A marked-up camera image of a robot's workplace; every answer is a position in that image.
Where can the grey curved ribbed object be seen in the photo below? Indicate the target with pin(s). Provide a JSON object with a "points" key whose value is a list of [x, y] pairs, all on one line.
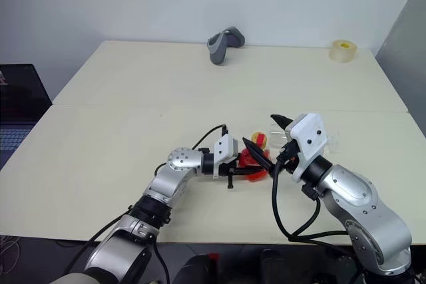
{"points": [[219, 48]]}

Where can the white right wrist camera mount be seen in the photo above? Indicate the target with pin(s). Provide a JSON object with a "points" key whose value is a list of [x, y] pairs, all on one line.
{"points": [[309, 134]]}

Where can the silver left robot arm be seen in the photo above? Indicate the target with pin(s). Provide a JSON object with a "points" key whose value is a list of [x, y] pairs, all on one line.
{"points": [[173, 181]]}

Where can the dark rounded shape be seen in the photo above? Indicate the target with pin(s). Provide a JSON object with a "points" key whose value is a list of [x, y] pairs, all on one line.
{"points": [[198, 270]]}

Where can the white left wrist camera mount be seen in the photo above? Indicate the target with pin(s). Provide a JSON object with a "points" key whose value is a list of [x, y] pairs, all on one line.
{"points": [[224, 151]]}

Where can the clear tape roll yellow core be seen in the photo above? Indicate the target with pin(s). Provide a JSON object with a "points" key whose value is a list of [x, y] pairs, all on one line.
{"points": [[342, 52]]}

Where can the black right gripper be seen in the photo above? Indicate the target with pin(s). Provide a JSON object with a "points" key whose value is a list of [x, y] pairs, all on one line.
{"points": [[287, 155]]}

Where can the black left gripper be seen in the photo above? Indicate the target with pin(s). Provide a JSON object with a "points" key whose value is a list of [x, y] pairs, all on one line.
{"points": [[229, 168]]}

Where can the dark open laptop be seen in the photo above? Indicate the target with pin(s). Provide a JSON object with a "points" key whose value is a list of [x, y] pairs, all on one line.
{"points": [[20, 97]]}

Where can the red drink bottle yellow cap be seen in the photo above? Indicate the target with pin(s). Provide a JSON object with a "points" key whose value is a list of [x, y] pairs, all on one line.
{"points": [[253, 165]]}

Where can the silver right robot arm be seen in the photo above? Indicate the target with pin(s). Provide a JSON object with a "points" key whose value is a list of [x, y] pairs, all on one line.
{"points": [[359, 197]]}

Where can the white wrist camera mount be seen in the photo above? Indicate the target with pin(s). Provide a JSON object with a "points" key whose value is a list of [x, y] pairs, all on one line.
{"points": [[309, 134], [224, 151]]}

